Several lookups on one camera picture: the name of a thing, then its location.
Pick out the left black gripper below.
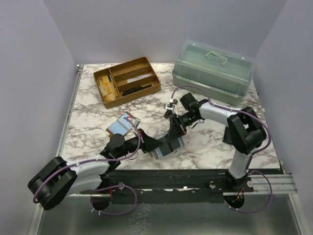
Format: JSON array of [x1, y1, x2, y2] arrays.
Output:
[[116, 128, 163, 158]]

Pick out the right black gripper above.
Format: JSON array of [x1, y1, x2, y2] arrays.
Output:
[[167, 112, 200, 143]]

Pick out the dark grey credit card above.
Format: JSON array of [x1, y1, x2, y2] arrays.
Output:
[[169, 137, 184, 152]]

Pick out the grey card holder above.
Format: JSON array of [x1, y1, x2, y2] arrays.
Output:
[[150, 132, 174, 160]]

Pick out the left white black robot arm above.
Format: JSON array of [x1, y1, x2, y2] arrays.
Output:
[[27, 130, 163, 211]]

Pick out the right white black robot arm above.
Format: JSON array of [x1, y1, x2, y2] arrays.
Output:
[[164, 93, 267, 192]]

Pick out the brown blue open card holder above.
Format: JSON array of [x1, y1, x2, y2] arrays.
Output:
[[106, 112, 135, 138]]

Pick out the white card in tray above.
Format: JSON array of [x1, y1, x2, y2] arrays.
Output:
[[127, 73, 152, 83]]

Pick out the black T-shaped tool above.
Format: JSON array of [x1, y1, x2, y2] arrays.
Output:
[[164, 110, 173, 118]]

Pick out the black item in tray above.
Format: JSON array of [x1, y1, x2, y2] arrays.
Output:
[[122, 84, 152, 96]]

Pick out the brown woven organizer tray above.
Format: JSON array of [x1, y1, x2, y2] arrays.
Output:
[[93, 57, 161, 109]]

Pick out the yellow packets in tray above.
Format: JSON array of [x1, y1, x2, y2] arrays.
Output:
[[99, 75, 118, 101]]

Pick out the green clear-lid storage box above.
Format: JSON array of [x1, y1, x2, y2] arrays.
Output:
[[172, 40, 255, 106]]

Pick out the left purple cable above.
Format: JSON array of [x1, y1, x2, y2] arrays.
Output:
[[32, 117, 144, 216]]

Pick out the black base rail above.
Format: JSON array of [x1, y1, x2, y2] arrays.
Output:
[[80, 167, 255, 205]]

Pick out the aluminium side rail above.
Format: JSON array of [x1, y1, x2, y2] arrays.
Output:
[[55, 65, 84, 157]]

